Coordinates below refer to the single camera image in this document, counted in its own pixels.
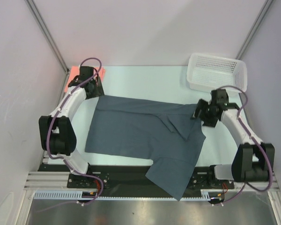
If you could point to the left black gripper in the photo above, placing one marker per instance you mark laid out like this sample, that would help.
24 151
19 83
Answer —
99 92

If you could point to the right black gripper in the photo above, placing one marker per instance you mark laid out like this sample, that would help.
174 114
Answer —
200 109

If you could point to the blue-grey t shirt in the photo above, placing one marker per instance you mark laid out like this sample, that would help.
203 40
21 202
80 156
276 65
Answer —
138 128

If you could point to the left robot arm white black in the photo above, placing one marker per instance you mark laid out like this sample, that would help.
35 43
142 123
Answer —
57 134

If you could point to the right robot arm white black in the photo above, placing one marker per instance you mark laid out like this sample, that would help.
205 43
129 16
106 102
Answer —
254 159

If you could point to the folded pink t shirt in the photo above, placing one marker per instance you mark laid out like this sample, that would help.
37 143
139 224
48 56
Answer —
74 71

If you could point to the white plastic perforated basket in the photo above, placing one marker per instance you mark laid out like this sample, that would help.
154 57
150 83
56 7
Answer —
207 72

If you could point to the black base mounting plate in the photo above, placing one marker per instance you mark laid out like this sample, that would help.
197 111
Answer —
167 183

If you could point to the left aluminium frame post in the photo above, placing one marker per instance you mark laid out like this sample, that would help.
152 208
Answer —
46 33

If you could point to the aluminium frame post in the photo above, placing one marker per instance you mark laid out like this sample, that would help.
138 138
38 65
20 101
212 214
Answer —
46 33
254 28

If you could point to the right aluminium frame post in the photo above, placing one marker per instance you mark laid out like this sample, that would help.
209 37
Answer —
254 28

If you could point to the white slotted cable duct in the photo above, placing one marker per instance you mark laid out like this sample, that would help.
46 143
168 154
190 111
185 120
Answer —
89 195

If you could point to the aluminium front rail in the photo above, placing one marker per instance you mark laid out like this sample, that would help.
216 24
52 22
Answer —
65 180

